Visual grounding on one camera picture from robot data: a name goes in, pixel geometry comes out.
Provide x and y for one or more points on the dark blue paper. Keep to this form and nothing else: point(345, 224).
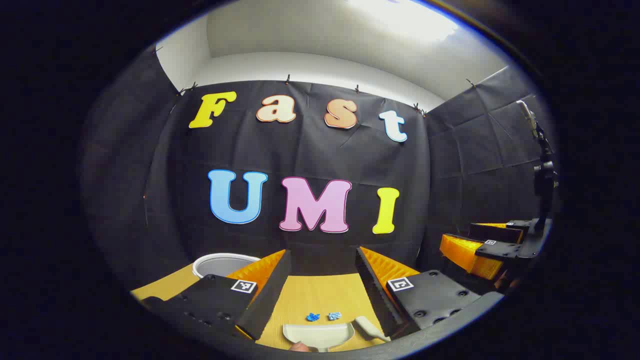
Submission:
point(313, 317)

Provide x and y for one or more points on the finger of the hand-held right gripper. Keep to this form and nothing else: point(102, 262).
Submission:
point(495, 233)
point(495, 250)

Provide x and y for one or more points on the light blue paper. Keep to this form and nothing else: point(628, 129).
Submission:
point(334, 316)

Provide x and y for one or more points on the grey plastic dustpan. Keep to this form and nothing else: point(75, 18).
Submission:
point(320, 335)

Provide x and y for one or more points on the white garbage bin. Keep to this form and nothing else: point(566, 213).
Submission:
point(220, 265)

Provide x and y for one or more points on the small white broom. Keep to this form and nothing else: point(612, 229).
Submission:
point(369, 329)

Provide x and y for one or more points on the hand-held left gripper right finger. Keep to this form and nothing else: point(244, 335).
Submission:
point(372, 295)

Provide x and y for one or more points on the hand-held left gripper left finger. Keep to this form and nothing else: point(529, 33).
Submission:
point(272, 290)

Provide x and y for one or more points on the wooden desktop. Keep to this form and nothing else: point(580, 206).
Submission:
point(320, 295)

